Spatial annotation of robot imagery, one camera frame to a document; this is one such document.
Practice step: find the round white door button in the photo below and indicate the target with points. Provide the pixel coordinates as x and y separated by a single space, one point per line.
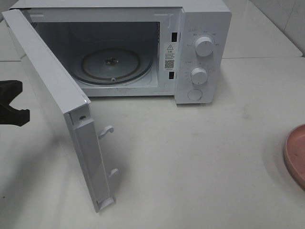
195 95

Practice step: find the warning label sticker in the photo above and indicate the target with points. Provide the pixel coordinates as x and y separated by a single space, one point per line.
169 54

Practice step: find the glass microwave turntable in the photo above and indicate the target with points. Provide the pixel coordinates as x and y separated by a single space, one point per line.
110 66

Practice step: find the white microwave oven body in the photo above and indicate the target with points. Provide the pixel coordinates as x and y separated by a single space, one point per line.
73 28

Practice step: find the pink round plate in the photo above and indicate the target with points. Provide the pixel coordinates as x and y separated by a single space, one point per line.
294 154

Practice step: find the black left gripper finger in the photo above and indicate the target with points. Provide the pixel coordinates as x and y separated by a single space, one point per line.
9 90
12 116

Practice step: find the white control knob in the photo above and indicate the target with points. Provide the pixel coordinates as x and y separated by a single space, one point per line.
204 45
199 76

